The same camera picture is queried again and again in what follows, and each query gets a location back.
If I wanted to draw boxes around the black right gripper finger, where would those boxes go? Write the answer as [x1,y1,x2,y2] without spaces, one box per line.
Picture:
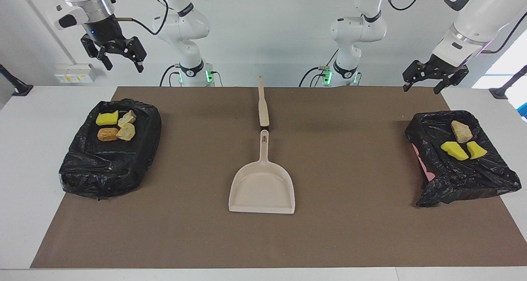
[121,36,147,73]
[81,34,113,71]

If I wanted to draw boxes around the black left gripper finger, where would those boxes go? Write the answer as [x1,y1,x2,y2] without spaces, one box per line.
[402,60,431,93]
[434,69,469,95]

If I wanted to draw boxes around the jagged beige sponge piece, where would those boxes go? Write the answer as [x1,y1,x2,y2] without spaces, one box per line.
[450,121,473,144]

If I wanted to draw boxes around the pointed beige sponge piece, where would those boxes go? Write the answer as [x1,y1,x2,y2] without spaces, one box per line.
[118,110,137,128]

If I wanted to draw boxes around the curved yellow sponge piece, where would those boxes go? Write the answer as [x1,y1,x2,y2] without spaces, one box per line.
[440,141,470,161]

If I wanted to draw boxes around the notched yellow sponge piece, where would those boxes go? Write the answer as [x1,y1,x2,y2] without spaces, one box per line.
[96,110,119,126]

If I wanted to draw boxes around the yellow sponge with green pad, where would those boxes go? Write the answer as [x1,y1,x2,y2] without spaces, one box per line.
[466,141,488,159]

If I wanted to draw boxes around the oval beige sponge piece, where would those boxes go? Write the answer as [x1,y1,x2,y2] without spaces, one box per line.
[117,123,136,142]

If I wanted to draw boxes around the orange brown sponge piece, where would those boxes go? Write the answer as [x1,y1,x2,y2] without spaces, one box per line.
[97,127,119,142]

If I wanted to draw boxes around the beige hand brush black bristles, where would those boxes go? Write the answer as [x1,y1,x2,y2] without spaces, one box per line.
[258,75,270,130]

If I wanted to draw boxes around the beige plastic dustpan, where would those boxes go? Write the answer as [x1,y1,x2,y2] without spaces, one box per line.
[229,130,296,214]

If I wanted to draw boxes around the pink plastic bin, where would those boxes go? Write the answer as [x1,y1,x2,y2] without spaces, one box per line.
[413,143,435,182]

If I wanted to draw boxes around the black plastic trash bag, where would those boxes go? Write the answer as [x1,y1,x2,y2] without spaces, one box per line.
[405,110,522,208]

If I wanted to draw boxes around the left black-lined bin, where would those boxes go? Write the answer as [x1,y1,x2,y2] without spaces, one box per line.
[58,99,162,200]

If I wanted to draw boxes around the brown table mat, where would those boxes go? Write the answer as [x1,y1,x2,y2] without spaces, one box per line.
[30,86,527,269]

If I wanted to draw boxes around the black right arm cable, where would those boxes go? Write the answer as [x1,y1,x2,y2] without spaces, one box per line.
[111,0,169,37]

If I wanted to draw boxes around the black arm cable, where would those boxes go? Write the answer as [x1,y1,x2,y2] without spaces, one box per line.
[385,0,527,54]
[111,0,169,37]

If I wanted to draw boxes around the grey wall conduit pipe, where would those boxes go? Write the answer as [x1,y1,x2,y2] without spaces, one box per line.
[16,0,77,65]

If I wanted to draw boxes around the white wall socket box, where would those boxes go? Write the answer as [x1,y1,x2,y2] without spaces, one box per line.
[54,64,98,84]

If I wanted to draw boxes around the black right base cable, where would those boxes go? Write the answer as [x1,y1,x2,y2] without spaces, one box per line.
[160,64,182,87]

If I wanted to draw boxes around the black base cable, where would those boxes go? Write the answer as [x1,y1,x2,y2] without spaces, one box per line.
[160,64,182,87]
[298,66,330,87]

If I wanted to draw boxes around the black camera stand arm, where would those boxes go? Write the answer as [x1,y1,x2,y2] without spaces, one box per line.
[0,63,34,97]
[489,65,527,100]

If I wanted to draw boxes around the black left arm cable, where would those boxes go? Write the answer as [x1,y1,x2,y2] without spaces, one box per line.
[385,0,527,54]

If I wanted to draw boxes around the black left base cable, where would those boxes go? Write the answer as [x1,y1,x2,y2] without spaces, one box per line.
[298,66,330,87]

